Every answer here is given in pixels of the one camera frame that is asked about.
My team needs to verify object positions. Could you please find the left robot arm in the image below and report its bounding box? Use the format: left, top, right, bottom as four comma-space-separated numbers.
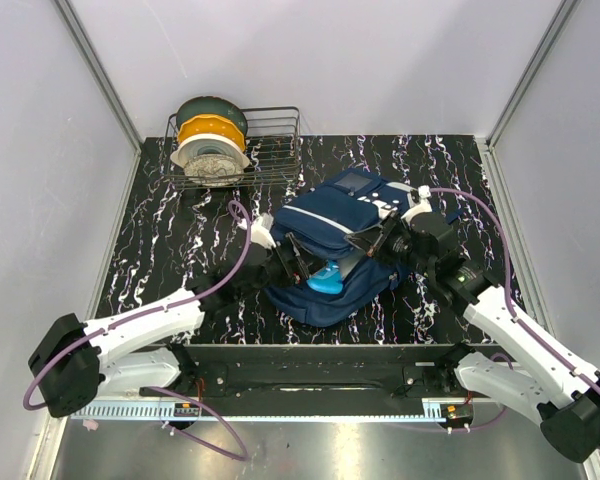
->
23, 234, 321, 418

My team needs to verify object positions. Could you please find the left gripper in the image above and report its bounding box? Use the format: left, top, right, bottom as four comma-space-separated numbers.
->
238, 234, 328, 302

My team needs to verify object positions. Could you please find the wire dish rack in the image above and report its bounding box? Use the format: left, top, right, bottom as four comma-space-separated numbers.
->
159, 106, 301, 191

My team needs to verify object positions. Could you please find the dark green plate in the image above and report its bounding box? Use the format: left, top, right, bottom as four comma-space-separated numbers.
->
176, 96, 248, 135

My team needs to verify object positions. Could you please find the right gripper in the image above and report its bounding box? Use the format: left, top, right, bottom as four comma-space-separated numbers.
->
346, 210, 434, 278

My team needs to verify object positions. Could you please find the navy blue student backpack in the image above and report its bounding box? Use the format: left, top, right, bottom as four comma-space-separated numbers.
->
265, 169, 413, 328

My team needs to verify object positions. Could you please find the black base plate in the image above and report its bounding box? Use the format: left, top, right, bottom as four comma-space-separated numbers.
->
139, 342, 501, 419

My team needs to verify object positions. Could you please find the blue dinosaur pencil case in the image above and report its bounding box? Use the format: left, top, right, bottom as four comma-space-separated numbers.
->
307, 260, 343, 295

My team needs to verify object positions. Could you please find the yellow plate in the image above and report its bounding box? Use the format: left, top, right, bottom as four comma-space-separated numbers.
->
177, 114, 246, 151

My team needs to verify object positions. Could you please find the grey speckled plate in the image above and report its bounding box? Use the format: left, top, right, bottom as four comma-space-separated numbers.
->
184, 154, 244, 188

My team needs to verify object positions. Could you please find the white plate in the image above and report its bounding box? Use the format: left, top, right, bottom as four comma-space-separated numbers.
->
170, 134, 250, 168

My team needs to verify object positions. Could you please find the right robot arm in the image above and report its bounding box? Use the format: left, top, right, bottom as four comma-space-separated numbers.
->
346, 212, 600, 463

